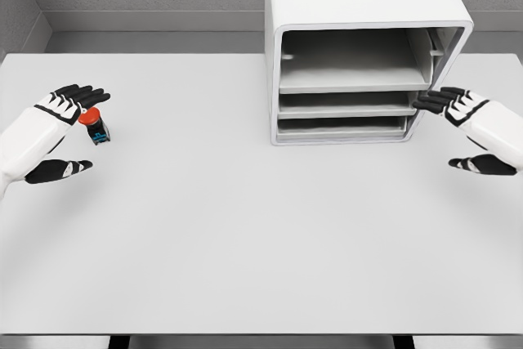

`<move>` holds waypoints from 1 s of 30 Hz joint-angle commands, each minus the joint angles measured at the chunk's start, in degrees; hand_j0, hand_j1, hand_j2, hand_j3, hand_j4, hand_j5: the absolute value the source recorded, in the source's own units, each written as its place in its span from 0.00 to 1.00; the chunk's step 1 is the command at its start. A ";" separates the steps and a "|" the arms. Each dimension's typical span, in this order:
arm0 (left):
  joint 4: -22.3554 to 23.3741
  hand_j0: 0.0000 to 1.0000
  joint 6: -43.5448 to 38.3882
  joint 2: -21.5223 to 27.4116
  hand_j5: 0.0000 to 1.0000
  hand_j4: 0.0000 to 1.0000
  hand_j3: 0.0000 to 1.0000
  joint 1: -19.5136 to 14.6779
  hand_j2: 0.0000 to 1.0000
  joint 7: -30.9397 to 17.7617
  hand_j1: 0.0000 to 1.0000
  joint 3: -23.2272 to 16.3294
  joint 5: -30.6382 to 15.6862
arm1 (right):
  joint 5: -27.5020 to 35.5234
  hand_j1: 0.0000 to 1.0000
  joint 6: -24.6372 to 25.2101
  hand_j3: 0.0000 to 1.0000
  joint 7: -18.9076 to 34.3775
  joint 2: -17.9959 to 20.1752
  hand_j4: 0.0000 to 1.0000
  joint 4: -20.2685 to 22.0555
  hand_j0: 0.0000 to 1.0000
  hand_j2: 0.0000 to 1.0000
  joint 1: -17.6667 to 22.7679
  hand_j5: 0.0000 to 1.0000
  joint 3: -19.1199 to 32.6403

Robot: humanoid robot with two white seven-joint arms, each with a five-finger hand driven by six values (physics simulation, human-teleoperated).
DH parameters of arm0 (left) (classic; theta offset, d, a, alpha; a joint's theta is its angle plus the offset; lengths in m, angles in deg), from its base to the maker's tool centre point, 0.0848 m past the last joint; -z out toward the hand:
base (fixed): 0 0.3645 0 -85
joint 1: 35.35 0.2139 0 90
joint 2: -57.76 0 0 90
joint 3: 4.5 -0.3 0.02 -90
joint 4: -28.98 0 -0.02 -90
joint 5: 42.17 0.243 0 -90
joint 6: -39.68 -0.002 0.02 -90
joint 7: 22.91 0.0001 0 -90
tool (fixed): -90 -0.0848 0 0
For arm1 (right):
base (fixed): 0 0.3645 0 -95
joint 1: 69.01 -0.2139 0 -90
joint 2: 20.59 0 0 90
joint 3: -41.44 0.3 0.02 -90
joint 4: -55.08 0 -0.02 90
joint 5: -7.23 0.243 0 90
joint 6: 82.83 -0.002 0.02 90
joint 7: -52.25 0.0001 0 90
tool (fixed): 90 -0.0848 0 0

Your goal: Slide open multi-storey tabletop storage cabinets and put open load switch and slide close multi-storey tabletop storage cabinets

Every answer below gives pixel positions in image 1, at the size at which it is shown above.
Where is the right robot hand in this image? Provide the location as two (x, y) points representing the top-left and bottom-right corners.
(412, 86), (523, 177)

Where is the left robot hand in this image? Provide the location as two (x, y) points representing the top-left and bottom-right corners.
(0, 84), (112, 199)

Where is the red-capped black load switch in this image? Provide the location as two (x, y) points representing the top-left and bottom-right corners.
(78, 106), (112, 147)

